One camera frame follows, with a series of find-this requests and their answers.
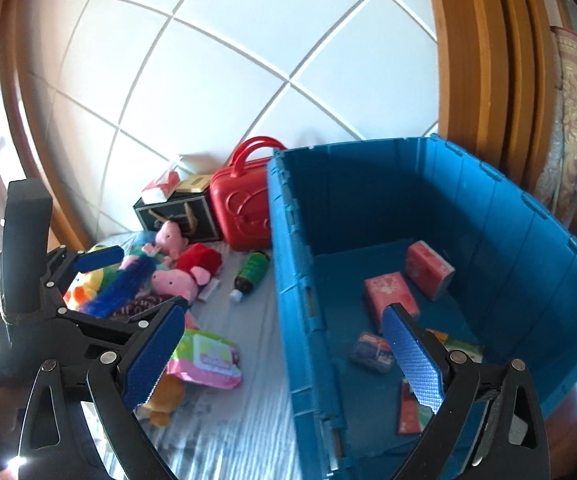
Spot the yellow plush duck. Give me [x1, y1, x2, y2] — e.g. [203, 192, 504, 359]
[63, 269, 108, 312]

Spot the grey striped tablecloth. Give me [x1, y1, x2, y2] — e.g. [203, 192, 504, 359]
[81, 232, 310, 480]

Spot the small gold black box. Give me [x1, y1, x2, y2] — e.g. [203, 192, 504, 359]
[174, 174, 213, 195]

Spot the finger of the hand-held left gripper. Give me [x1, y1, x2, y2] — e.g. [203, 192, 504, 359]
[62, 296, 190, 361]
[52, 245, 126, 305]

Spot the small dark packet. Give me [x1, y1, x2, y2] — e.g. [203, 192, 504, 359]
[350, 331, 397, 374]

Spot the patterned rolled carpet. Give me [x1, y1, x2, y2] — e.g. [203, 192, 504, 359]
[535, 25, 577, 222]

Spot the blue plastic bin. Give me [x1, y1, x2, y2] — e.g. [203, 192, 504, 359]
[266, 134, 577, 477]

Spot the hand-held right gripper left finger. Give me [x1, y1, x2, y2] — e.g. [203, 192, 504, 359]
[16, 304, 188, 480]

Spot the green glass bottle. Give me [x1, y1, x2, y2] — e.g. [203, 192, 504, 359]
[229, 250, 272, 304]

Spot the red white tissue packet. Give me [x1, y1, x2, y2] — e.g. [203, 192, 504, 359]
[141, 164, 186, 205]

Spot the red toy suitcase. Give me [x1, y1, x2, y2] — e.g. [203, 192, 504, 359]
[210, 135, 288, 252]

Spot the brown plush toy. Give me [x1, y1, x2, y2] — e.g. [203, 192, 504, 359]
[135, 374, 187, 429]

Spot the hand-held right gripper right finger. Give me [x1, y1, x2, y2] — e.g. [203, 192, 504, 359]
[381, 302, 553, 480]

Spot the small pink plush pig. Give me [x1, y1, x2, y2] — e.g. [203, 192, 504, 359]
[128, 219, 190, 261]

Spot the dark blue fuzzy brush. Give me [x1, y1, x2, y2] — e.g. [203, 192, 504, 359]
[75, 254, 155, 319]

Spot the pink tissue packet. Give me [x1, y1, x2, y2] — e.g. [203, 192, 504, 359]
[364, 272, 421, 334]
[405, 240, 456, 302]

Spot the pink wipes pack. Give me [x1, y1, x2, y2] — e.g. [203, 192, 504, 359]
[166, 329, 244, 390]

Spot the pink plush pig red dress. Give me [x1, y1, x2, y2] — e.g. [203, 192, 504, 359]
[150, 243, 223, 302]

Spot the white box red green print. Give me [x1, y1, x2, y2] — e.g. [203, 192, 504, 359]
[397, 377, 437, 434]

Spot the large green medicine box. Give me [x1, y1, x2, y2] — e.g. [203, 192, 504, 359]
[425, 328, 484, 362]

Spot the black gift box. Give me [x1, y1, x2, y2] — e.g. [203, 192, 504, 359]
[134, 192, 222, 246]

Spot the wooden door frame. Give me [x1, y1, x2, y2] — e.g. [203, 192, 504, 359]
[420, 0, 570, 197]

